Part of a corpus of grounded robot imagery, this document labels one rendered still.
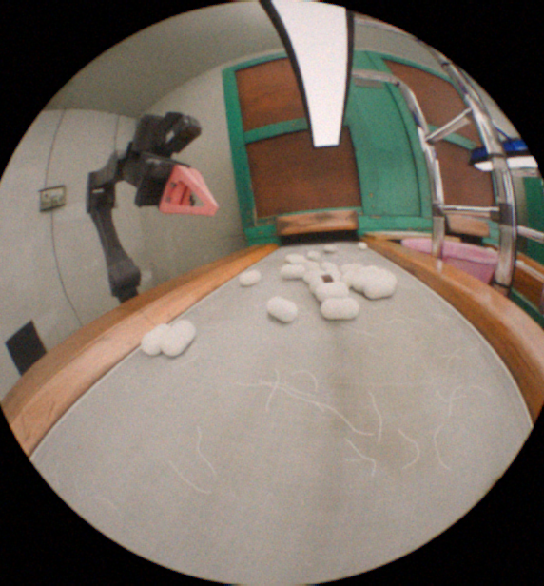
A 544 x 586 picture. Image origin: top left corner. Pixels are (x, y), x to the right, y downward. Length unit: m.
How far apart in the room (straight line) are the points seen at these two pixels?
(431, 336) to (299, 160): 0.70
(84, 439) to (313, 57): 0.40
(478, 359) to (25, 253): 2.26
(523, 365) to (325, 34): 0.31
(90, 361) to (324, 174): 0.76
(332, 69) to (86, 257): 2.17
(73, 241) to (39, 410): 2.03
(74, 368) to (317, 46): 0.39
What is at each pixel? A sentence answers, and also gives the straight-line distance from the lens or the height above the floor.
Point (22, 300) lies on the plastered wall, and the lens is 2.09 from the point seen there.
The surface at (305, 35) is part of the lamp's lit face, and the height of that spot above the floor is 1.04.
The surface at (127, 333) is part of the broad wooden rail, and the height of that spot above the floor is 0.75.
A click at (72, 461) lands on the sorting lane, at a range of 0.15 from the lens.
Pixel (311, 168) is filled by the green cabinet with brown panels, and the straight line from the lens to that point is 0.73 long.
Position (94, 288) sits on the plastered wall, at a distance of 2.16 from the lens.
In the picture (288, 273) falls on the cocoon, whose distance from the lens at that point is 0.25.
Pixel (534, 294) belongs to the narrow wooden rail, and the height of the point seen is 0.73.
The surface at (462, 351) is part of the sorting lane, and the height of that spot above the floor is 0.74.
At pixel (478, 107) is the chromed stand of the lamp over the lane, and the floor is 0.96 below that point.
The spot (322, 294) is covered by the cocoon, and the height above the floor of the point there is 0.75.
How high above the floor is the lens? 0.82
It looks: 21 degrees down
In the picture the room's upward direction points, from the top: 9 degrees counter-clockwise
